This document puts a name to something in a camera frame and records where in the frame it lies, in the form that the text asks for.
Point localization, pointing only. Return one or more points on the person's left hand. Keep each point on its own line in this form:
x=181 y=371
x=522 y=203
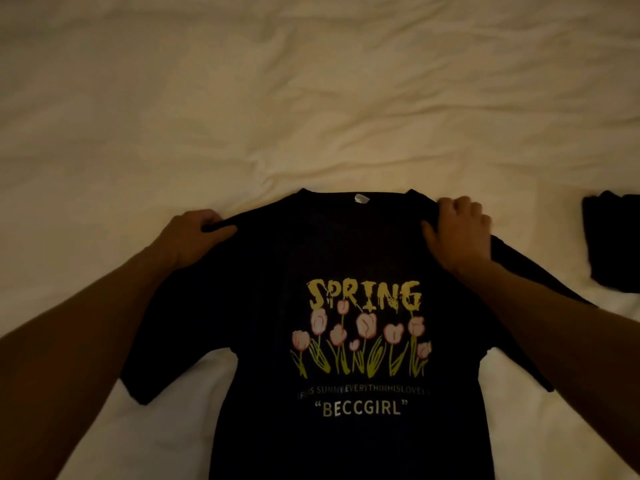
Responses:
x=187 y=239

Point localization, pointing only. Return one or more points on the person's right hand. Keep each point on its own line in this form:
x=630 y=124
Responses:
x=460 y=237

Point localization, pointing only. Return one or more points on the person's right thumb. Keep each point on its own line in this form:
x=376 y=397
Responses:
x=430 y=234

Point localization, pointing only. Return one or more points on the person's left thumb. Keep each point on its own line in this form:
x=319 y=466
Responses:
x=222 y=234

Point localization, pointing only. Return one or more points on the black flower print t-shirt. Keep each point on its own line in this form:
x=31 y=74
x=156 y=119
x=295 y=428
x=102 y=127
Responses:
x=325 y=344

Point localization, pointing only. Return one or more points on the person's right forearm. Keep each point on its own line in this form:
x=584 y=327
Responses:
x=560 y=344

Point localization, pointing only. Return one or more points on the person's left forearm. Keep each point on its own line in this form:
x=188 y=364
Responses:
x=75 y=354

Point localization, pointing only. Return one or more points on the white bed sheet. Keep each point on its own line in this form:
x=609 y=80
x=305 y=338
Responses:
x=320 y=94

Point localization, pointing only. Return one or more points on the folded black garment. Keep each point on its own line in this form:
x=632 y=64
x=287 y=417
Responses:
x=612 y=239

